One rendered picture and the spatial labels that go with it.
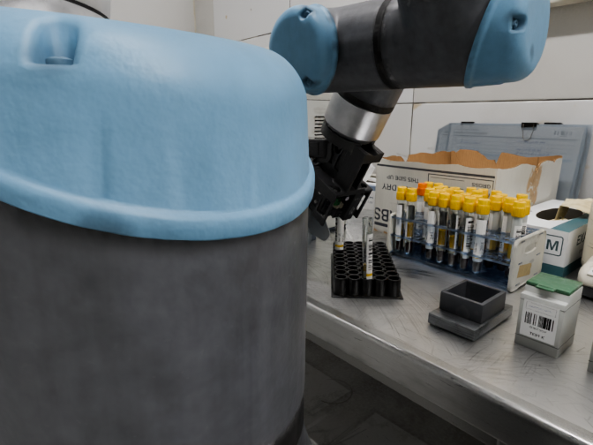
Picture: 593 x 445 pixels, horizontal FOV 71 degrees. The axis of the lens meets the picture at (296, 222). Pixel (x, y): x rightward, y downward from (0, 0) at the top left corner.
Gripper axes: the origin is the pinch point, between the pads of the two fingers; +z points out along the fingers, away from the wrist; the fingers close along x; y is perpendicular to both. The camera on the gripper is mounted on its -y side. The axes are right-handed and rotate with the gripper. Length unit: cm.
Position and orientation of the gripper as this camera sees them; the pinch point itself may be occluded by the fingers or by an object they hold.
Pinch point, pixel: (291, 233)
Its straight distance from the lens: 66.2
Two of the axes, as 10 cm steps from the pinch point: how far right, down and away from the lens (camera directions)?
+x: 7.6, -1.6, 6.3
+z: -3.2, 7.4, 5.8
